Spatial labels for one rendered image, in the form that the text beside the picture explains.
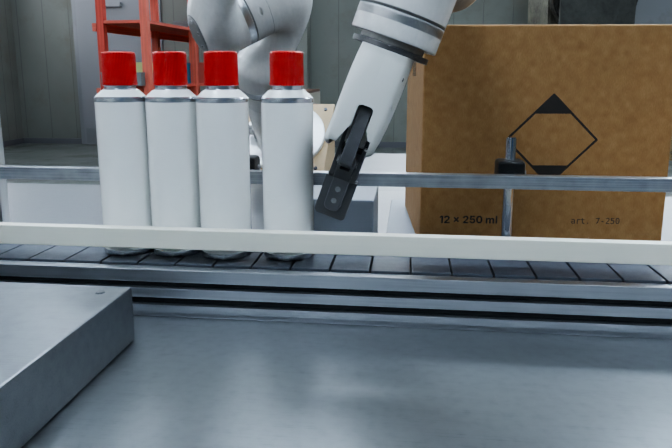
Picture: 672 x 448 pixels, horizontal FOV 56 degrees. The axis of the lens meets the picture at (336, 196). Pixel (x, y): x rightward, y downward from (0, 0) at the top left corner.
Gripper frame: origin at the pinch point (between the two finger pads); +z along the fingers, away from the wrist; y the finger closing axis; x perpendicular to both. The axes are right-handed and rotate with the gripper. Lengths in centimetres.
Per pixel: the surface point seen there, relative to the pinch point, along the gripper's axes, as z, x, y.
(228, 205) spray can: 4.2, -9.5, 2.3
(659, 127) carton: -17.9, 32.8, -18.3
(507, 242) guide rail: -2.6, 16.4, 4.4
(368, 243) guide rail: 2.2, 4.6, 4.4
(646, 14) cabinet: -186, 261, -835
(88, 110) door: 202, -430, -853
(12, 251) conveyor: 17.5, -29.8, 1.9
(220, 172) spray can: 1.4, -11.3, 2.4
